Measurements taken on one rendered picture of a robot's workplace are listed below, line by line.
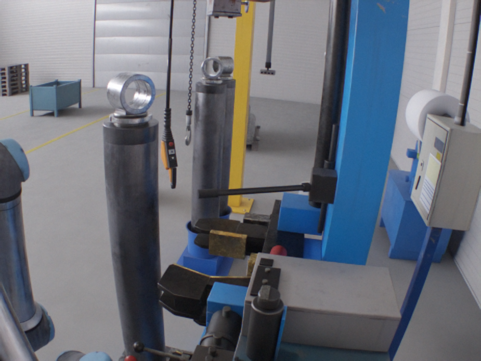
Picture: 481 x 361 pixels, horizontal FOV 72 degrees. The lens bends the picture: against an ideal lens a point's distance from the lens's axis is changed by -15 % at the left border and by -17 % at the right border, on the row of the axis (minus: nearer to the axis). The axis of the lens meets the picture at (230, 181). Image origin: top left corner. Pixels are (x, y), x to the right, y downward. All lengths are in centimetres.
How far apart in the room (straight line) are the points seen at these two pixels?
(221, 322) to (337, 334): 36
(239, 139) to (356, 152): 282
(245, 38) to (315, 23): 817
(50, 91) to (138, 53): 476
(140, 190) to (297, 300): 74
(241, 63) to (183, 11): 878
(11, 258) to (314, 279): 82
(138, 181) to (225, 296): 52
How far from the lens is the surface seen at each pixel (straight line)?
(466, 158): 153
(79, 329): 266
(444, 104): 178
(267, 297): 85
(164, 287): 130
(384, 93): 120
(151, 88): 141
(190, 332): 257
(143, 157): 139
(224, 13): 143
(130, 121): 137
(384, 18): 119
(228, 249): 164
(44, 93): 922
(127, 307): 174
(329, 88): 139
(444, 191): 154
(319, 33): 1189
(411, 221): 354
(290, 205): 150
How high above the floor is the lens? 179
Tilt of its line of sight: 21 degrees down
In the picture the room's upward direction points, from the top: 4 degrees clockwise
